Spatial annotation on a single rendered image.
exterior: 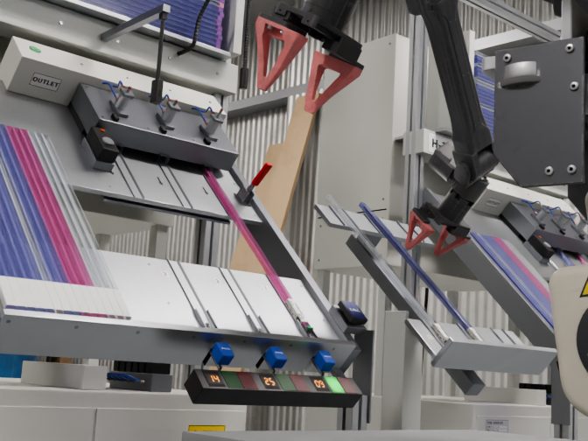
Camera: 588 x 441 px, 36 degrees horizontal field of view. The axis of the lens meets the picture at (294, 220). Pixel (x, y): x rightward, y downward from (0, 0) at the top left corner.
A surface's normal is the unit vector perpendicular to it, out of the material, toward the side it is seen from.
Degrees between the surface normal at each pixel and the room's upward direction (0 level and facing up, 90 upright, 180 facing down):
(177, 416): 90
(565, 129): 90
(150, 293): 44
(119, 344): 134
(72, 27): 90
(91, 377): 90
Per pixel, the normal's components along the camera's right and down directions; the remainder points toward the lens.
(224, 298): 0.50, -0.77
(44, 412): 0.66, -0.09
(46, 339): 0.43, 0.62
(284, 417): -0.70, -0.16
